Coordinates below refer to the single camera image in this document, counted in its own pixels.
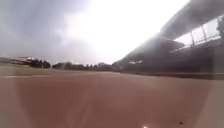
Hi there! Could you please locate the low distant building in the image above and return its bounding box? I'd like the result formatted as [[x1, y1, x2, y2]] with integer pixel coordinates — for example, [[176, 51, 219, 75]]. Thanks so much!
[[0, 56, 36, 66]]

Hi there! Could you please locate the grass field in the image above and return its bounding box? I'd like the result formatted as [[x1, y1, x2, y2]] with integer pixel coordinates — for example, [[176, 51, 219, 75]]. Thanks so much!
[[0, 64, 94, 79]]

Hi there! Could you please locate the red running track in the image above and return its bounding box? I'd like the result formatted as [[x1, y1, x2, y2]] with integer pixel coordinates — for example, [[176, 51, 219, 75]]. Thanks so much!
[[0, 70, 224, 128]]

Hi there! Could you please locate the row of distant trees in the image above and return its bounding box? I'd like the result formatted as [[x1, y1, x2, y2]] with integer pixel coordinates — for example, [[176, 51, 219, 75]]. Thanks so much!
[[29, 58, 114, 72]]

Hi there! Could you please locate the large grandstand building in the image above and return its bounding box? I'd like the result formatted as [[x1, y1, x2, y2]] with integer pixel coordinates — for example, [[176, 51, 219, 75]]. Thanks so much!
[[111, 0, 224, 80]]

